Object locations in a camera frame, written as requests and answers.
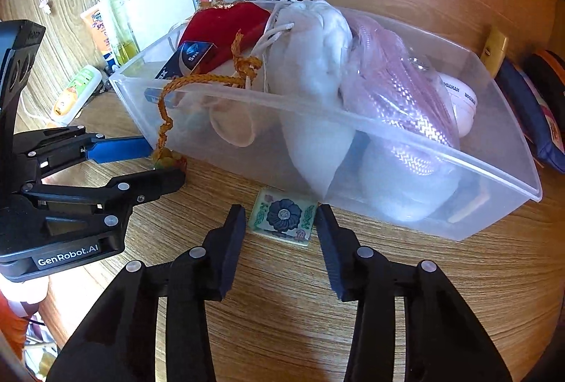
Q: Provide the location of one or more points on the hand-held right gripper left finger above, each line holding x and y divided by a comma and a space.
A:
231, 249

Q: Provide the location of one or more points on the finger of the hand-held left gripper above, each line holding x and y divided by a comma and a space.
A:
150, 183
119, 150

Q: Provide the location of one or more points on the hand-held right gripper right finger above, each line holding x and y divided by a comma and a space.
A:
329, 249

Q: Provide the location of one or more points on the flower print tile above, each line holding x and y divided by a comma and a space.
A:
282, 218

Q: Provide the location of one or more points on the small blue box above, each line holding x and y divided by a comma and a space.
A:
190, 59

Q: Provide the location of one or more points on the clear plastic bin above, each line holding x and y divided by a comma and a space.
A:
485, 170

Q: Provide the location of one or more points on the wooden desktop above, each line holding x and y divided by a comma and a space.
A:
273, 320

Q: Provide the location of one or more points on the person's left hand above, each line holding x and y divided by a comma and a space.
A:
26, 289

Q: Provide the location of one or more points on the white green tube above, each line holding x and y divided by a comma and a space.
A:
75, 95

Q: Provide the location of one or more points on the orange sunscreen tube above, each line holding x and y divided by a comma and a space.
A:
99, 33

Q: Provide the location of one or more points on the yellow spray bottle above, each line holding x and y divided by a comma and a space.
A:
114, 11

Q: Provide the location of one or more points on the blue pencil case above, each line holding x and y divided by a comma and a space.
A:
529, 117

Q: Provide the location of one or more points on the black orange zip case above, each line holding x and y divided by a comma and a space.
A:
549, 73

